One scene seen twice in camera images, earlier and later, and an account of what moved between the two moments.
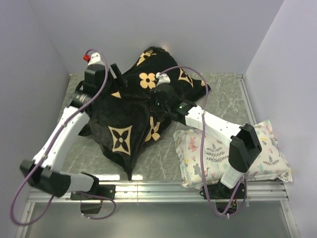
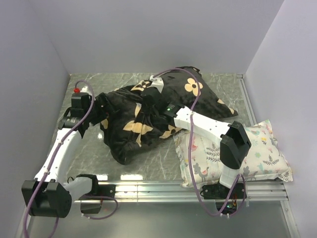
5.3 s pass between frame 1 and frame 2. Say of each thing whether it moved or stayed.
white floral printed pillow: stayed
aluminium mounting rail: stayed
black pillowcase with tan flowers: moved
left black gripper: moved
